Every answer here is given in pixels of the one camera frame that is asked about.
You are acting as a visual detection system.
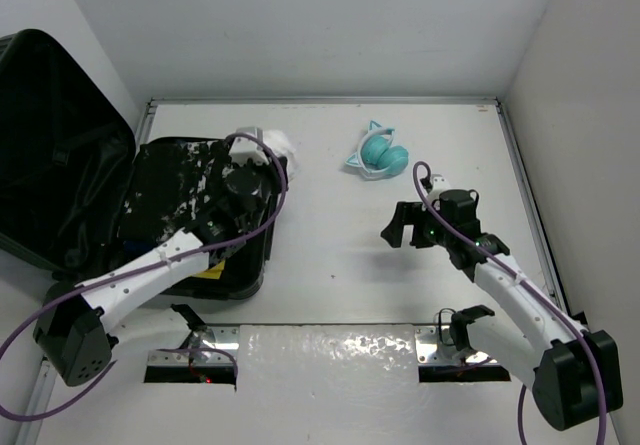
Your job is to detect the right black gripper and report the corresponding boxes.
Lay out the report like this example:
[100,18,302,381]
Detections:
[381,201,454,248]

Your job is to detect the teal cat-ear headphones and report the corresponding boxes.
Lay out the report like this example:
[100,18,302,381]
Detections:
[344,120,409,180]

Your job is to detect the white cloth bundle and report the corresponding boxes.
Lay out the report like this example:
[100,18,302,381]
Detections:
[263,129,299,181]

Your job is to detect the yellow pants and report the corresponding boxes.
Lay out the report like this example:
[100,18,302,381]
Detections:
[193,260,226,280]

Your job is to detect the black white patterned garment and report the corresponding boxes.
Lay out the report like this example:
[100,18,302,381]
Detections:
[118,139,231,247]

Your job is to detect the black suitcase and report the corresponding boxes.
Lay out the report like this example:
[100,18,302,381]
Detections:
[1,29,274,300]

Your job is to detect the blue white patterned shorts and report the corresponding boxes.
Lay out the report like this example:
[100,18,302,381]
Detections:
[122,239,158,257]

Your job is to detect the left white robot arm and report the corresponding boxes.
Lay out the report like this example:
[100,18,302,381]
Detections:
[33,161,288,387]

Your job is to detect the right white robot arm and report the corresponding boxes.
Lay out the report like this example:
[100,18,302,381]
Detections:
[381,189,624,431]

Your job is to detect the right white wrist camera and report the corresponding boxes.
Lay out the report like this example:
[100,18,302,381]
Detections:
[420,174,451,203]

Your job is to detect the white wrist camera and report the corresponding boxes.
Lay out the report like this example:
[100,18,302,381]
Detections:
[420,174,451,203]
[229,127,268,166]

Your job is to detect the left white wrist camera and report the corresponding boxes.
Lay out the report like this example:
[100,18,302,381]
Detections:
[229,127,268,166]

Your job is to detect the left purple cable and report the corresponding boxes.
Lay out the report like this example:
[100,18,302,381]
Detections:
[0,133,290,421]

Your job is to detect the purple cable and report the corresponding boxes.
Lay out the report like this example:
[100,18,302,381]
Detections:
[0,133,290,421]
[412,161,611,445]

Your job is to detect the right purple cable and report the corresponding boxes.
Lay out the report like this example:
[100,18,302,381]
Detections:
[412,161,611,445]

